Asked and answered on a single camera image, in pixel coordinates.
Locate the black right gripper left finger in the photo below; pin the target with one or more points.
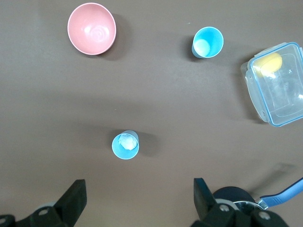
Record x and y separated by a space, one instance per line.
68 205

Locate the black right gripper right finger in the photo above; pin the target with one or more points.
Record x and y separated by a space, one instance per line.
213 215

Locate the blue plastic cup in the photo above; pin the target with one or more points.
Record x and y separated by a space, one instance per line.
213 39
123 154

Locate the white wad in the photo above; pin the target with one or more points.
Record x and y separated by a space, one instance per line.
127 142

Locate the clear blue-rimmed food container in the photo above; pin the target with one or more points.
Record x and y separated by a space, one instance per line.
284 94

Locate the yellow round sponge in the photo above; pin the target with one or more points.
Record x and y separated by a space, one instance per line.
270 63

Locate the pink bowl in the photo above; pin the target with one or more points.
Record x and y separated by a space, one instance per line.
91 30

